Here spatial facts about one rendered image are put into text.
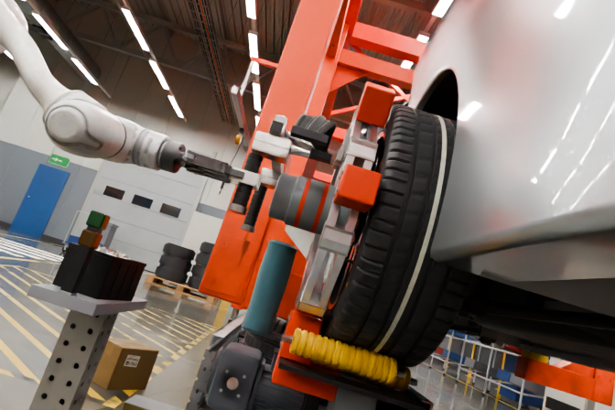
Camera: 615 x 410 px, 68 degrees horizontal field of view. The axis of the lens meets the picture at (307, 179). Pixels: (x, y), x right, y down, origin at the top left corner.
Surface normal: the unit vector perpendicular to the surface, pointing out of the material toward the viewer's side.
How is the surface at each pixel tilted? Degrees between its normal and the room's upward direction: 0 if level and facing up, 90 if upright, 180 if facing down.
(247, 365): 90
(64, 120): 106
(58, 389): 90
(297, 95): 90
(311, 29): 90
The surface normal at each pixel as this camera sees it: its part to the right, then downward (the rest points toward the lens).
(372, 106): -0.12, 0.33
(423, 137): 0.19, -0.67
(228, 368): 0.05, -0.24
